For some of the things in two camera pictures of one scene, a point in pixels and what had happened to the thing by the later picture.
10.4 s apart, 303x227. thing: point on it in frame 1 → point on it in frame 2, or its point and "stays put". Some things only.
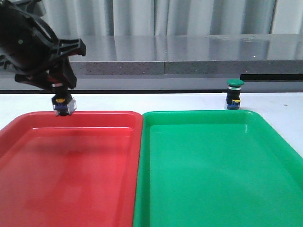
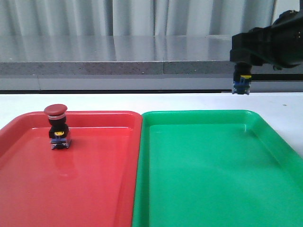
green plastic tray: [215, 168] stays put
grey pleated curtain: [85, 18] stays put
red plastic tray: [80, 170] stays put
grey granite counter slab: [261, 62] stays put
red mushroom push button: [64, 103] → [59, 135]
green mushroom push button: [233, 93] → [242, 77]
